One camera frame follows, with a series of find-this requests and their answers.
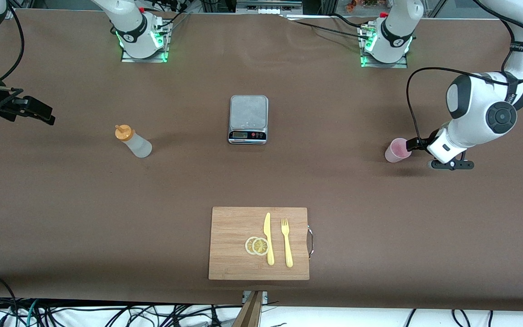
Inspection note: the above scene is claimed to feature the pink plastic cup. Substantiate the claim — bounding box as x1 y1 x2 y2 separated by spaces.
385 138 413 163

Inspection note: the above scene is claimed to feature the clear sauce bottle orange cap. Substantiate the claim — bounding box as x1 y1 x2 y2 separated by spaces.
115 124 153 159

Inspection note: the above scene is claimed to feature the brown table cover sheet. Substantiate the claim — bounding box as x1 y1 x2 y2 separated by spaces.
0 8 523 312

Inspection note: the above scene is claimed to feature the yellow plastic fork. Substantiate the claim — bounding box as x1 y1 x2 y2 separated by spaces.
281 218 294 268

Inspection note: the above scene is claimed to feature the yellow plastic knife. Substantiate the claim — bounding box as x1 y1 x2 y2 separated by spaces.
263 212 275 266

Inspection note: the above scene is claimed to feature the silver digital kitchen scale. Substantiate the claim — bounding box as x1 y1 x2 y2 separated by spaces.
228 94 269 145

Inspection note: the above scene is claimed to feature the wooden cutting board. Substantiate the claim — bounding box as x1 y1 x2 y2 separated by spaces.
208 207 315 281

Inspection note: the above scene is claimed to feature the white power strip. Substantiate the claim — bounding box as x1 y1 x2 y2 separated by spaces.
237 0 303 15

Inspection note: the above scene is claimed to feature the wooden beam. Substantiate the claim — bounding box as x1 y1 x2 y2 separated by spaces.
232 291 264 327

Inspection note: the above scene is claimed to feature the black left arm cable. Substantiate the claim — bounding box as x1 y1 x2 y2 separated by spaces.
406 0 523 146

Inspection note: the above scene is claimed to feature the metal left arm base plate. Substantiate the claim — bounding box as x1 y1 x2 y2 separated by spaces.
360 27 408 69

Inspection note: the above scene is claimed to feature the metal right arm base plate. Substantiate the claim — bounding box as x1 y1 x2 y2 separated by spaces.
121 27 170 63

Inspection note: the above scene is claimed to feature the black base power cable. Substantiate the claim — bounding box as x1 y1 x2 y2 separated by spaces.
284 13 373 41

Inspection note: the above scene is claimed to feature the black base cable bundle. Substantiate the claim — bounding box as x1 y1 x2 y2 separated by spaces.
153 0 194 28

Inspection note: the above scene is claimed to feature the teal floor cable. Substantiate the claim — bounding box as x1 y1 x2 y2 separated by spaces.
14 300 39 327

